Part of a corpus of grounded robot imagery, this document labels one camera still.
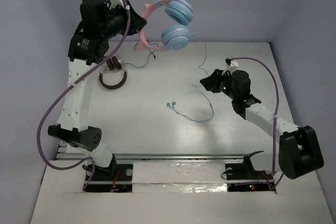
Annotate pink blue cat-ear headphones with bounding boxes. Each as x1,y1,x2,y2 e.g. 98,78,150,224
135,0,193,52

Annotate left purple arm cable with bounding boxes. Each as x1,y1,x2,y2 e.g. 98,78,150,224
36,0,131,190

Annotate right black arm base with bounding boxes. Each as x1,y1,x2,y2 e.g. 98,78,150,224
221,151,275,192

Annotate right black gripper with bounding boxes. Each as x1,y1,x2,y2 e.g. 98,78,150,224
200,69,238,100

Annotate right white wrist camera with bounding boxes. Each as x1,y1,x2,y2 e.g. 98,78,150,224
222,58,239,76

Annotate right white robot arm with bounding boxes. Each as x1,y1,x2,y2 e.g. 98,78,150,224
200,69,324,179

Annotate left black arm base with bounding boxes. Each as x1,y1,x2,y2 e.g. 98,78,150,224
82,157,133,193

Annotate dark headphone cable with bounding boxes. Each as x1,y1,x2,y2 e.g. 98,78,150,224
123,42,159,69

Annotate aluminium rail frame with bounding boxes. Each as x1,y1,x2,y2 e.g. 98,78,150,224
56,143,245,161

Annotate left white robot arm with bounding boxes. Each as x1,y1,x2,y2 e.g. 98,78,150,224
48,0,146,179

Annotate brown silver headphones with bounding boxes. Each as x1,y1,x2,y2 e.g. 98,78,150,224
99,56,128,90

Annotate light blue headphone cable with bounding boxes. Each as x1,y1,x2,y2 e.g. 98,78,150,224
166,32,215,124

